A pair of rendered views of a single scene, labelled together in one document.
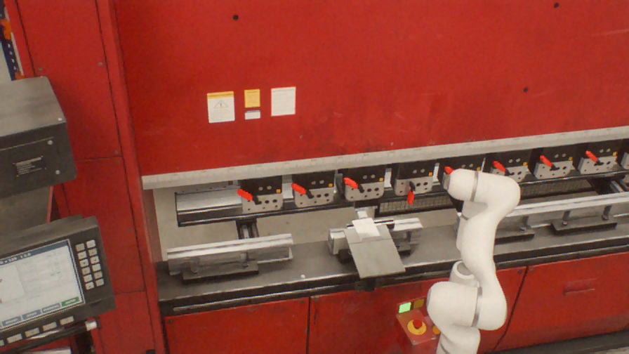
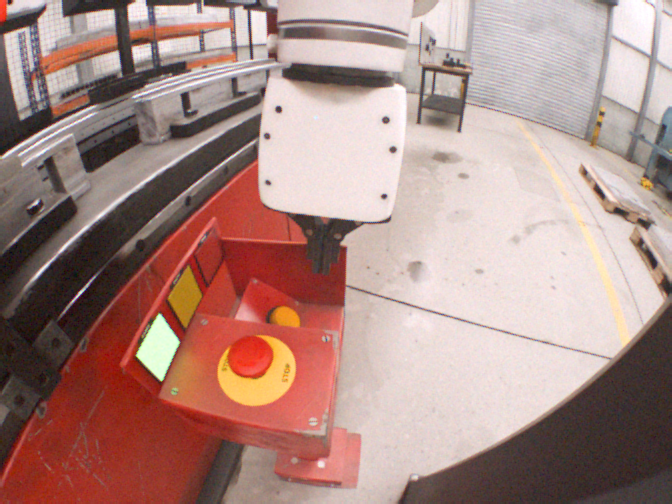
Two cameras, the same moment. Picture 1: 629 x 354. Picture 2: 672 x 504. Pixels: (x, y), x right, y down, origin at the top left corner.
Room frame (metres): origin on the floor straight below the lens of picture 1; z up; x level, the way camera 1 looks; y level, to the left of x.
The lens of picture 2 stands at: (1.65, -0.36, 1.01)
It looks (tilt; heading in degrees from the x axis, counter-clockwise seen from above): 40 degrees down; 299
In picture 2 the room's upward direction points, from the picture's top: straight up
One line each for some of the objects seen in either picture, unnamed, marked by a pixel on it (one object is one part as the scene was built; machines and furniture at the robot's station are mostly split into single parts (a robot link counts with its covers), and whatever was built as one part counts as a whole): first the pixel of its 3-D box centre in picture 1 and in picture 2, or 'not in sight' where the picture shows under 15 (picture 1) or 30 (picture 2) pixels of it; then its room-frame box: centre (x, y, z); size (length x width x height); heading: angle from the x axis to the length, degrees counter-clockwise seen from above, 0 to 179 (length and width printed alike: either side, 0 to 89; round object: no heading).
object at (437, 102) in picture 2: not in sight; (448, 74); (2.33, -5.36, 0.75); 1.80 x 0.75 x 1.50; 95
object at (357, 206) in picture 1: (366, 201); not in sight; (2.11, -0.21, 1.13); 0.10 x 0.02 x 0.10; 104
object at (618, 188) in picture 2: not in sight; (618, 187); (-0.32, -3.99, 0.17); 0.99 x 0.63 x 0.05; 93
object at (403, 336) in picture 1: (425, 326); (264, 342); (1.79, -0.47, 0.75); 0.20 x 0.16 x 0.18; 113
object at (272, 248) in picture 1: (231, 254); not in sight; (1.98, 0.32, 0.92); 0.50 x 0.06 x 0.10; 104
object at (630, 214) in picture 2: not in sight; (615, 193); (-0.32, -3.99, 0.07); 1.20 x 0.80 x 0.14; 93
